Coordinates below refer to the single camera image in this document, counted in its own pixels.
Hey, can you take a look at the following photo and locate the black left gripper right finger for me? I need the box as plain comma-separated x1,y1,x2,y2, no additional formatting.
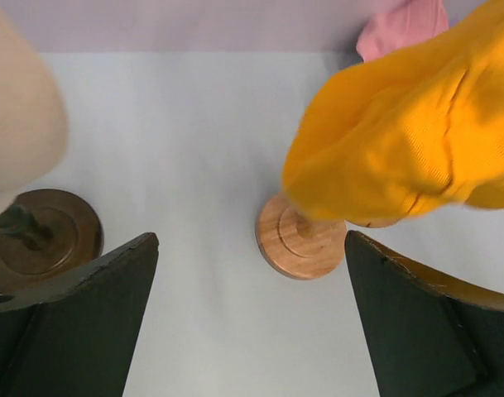
345,231,504,397

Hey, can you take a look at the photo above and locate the light wooden hat stand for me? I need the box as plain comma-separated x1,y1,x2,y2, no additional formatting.
254,192,401,281

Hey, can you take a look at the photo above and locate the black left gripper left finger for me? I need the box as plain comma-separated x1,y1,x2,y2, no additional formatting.
0,232,159,397

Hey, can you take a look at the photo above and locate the cream mannequin head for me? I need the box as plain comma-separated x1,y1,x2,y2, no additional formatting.
0,8,68,194

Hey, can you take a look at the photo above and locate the yellow bucket hat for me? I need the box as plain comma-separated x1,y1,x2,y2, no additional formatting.
282,1,504,223

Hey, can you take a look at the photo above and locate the pink bucket hat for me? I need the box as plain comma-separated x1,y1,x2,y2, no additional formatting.
356,0,449,62

